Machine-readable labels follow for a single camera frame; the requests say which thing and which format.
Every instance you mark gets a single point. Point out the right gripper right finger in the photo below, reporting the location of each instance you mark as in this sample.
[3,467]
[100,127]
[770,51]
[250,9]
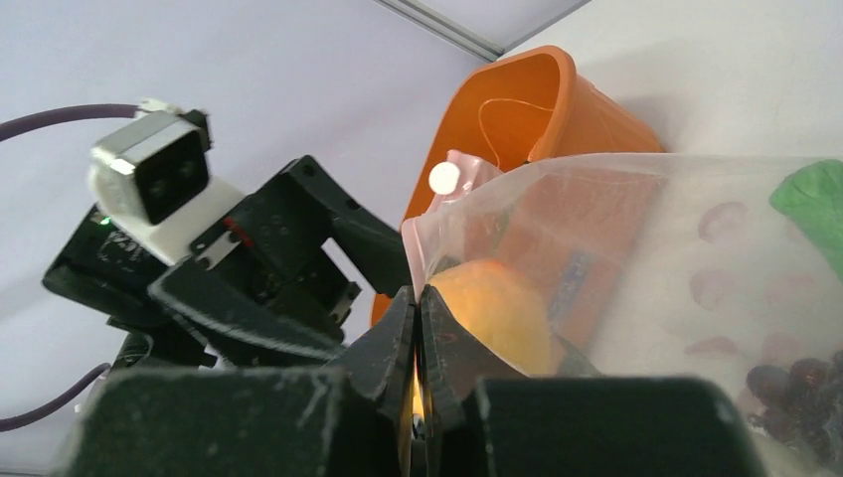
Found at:
[452,361]

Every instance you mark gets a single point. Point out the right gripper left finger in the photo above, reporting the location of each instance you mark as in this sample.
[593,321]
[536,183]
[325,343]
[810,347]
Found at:
[367,409]

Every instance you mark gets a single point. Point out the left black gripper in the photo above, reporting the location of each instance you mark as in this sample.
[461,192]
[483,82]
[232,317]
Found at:
[276,300]

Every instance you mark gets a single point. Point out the orange fruit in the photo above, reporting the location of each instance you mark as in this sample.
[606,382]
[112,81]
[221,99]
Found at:
[501,308]

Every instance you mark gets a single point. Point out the clear zip top bag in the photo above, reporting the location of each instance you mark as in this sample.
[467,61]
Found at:
[717,282]

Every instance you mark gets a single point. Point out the dark red grape bunch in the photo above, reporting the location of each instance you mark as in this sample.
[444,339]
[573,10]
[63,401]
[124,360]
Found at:
[802,406]

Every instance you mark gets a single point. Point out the orange plastic basket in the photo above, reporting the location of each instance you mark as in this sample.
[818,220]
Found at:
[519,171]

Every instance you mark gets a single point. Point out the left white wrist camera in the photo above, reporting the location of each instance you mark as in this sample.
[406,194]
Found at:
[152,180]

